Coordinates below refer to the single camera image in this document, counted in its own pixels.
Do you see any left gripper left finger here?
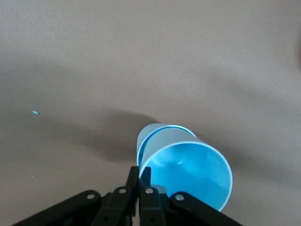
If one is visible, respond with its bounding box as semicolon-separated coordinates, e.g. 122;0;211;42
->
92;166;139;226

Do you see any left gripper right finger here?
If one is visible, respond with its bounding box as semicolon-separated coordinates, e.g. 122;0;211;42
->
139;166;166;226

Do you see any light blue cup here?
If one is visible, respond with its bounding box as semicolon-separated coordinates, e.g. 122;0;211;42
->
135;122;197;167
138;126;233;212

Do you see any brown table cover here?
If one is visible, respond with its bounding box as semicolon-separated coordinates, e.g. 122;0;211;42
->
0;0;301;226

